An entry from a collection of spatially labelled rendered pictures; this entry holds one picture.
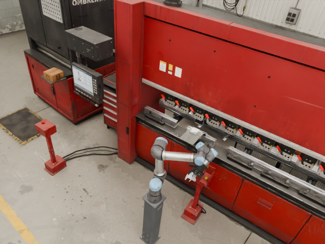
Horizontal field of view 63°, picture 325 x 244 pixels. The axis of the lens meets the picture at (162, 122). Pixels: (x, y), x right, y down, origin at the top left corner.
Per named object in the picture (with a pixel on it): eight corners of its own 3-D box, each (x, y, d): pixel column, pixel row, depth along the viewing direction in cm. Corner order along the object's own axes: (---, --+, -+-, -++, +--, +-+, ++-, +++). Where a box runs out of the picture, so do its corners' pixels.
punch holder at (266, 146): (256, 146, 281) (260, 134, 271) (258, 142, 286) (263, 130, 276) (270, 153, 274) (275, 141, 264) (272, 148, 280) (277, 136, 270)
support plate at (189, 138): (179, 138, 309) (179, 138, 308) (190, 128, 326) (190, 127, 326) (192, 145, 301) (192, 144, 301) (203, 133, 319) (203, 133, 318)
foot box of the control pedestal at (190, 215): (180, 217, 340) (181, 211, 332) (189, 203, 357) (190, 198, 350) (194, 225, 332) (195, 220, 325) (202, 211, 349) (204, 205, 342)
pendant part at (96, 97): (74, 89, 326) (70, 63, 304) (82, 86, 334) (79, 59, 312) (98, 104, 306) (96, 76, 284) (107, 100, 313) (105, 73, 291)
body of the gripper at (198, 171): (196, 176, 227) (205, 166, 226) (189, 170, 233) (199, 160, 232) (199, 178, 233) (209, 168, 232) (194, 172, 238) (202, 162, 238)
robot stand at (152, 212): (150, 248, 305) (155, 208, 257) (139, 237, 313) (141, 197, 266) (160, 237, 316) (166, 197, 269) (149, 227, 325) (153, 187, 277)
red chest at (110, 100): (103, 129, 463) (100, 78, 402) (123, 116, 497) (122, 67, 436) (125, 141, 442) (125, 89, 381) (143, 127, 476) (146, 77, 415)
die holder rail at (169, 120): (143, 113, 362) (144, 107, 356) (146, 111, 366) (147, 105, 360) (174, 128, 341) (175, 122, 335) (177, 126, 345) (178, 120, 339)
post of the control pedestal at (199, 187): (191, 207, 338) (198, 179, 305) (193, 204, 342) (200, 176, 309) (195, 209, 336) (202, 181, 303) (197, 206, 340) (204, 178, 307)
